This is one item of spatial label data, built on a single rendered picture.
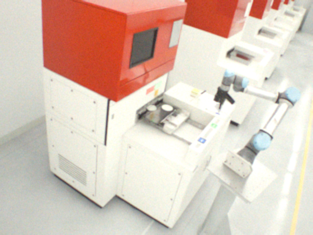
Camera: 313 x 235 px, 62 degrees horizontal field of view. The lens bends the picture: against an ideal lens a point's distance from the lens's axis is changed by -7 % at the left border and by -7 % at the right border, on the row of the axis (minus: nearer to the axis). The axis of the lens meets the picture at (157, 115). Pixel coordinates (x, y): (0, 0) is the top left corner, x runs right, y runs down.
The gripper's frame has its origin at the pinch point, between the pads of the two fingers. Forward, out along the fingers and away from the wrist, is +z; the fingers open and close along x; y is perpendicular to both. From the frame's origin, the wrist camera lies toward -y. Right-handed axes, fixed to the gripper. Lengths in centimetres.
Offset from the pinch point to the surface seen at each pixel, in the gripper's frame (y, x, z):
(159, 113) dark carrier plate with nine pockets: 47, 9, 21
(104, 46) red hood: 68, 66, -47
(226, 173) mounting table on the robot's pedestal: -26.1, 31.1, 28.7
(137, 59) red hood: 54, 46, -37
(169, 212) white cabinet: 3, 46, 83
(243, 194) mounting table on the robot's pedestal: -44, 43, 29
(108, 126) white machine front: 59, 65, 10
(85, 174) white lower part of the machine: 80, 66, 73
